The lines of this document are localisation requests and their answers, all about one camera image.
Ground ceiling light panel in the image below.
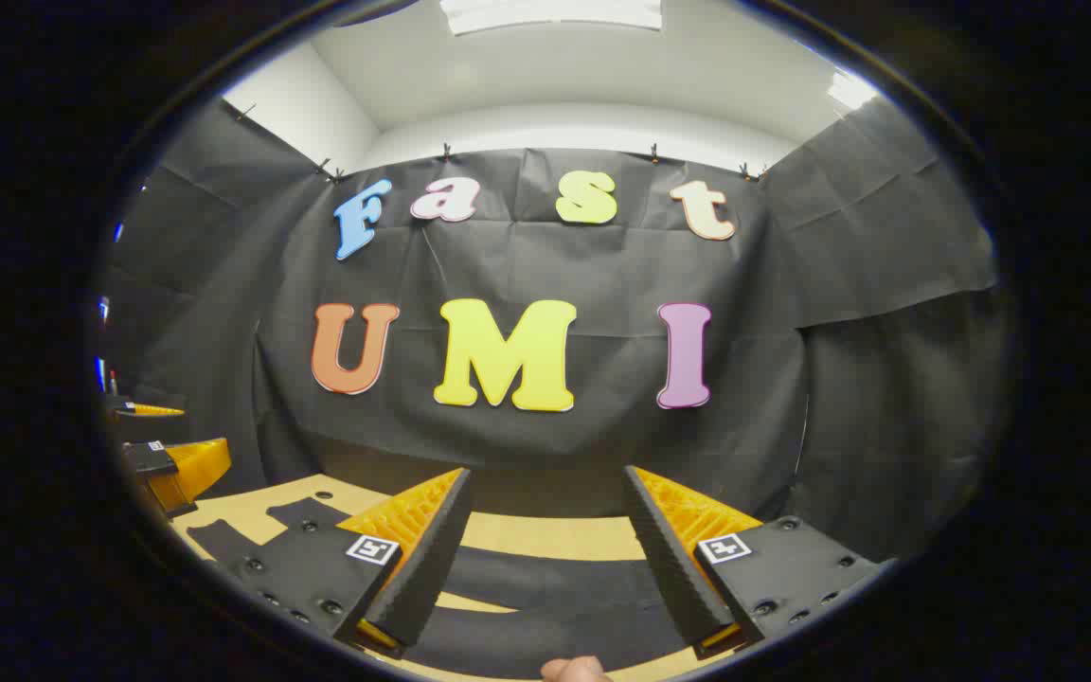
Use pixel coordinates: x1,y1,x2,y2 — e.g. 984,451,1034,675
439,0,665,37
827,71,880,112

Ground black jeans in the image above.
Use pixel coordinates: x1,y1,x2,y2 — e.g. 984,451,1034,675
186,497,698,678

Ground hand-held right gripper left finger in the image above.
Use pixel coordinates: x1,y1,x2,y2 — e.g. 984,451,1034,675
222,467,473,657

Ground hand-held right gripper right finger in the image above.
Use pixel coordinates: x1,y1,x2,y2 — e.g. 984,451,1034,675
623,464,885,661

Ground black backdrop cloth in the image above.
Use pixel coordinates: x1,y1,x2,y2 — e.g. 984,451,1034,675
96,95,1015,569

